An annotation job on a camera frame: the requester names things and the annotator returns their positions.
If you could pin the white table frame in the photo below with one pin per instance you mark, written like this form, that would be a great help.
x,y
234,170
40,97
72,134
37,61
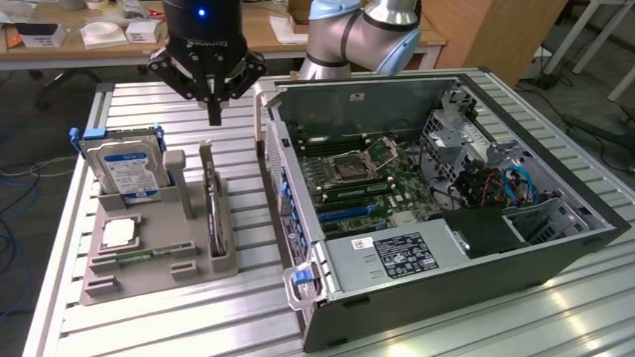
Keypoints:
x,y
583,33

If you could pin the black floor stand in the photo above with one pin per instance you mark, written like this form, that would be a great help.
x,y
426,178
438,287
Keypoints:
x,y
600,128

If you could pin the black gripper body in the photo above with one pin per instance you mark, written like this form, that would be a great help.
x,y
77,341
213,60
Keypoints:
x,y
205,26

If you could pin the silver CPU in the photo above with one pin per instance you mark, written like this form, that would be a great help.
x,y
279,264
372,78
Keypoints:
x,y
120,234

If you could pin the white paper stack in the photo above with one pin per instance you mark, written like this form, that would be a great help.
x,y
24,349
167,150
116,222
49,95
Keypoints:
x,y
290,33

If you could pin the green RAM stick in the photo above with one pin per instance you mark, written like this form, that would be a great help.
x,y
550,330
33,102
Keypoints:
x,y
144,255

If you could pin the CPU socket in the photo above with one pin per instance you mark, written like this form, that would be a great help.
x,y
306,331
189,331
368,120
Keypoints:
x,y
350,167

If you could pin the white cardboard box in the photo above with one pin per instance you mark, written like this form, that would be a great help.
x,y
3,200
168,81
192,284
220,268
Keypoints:
x,y
143,32

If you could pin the black office chair base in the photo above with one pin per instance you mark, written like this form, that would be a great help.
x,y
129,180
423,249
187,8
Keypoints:
x,y
64,80

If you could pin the hard disk with blue caddy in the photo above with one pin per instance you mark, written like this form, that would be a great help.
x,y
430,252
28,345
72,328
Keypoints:
x,y
125,167

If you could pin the wooden desk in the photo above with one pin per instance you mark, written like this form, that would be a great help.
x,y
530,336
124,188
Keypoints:
x,y
59,52

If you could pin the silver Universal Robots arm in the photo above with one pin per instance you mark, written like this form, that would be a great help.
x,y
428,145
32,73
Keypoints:
x,y
332,33

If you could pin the low-profile graphics card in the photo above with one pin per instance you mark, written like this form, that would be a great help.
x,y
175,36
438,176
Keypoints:
x,y
212,208

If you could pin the grey cup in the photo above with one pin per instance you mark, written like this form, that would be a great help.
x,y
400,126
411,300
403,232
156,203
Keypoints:
x,y
72,4

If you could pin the metal socket cover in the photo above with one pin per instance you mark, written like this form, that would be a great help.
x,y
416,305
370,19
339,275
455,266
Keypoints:
x,y
384,152

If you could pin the open black PC case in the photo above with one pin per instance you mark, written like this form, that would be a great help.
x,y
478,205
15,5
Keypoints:
x,y
446,297

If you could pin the white tape roll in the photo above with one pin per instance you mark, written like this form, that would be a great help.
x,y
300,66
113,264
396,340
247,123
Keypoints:
x,y
97,3

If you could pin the grey power supply unit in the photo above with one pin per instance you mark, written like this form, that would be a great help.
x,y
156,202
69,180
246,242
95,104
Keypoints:
x,y
347,260

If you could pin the grey disk bay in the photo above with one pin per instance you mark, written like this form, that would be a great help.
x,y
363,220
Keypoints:
x,y
546,219

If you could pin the perforated metal drive cage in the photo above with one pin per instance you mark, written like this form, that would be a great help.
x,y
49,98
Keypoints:
x,y
446,148

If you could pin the blue expansion slot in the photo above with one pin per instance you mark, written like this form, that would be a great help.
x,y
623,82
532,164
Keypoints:
x,y
347,215

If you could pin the black RAM stick with label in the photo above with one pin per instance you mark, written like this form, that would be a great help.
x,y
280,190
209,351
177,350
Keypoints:
x,y
356,190

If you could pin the grey parts rack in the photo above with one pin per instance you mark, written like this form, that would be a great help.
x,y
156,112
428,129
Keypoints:
x,y
163,230

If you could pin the green motherboard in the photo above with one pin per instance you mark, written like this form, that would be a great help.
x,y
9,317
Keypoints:
x,y
396,201

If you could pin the wooden cabinet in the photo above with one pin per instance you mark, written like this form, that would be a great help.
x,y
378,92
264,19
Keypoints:
x,y
496,37

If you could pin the white box with black lid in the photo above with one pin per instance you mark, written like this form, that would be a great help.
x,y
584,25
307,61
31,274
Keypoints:
x,y
41,35

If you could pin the black power adapter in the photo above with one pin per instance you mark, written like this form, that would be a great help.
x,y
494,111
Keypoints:
x,y
547,81

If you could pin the silver chipset heatsink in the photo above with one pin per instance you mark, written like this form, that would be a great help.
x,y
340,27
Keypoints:
x,y
403,220

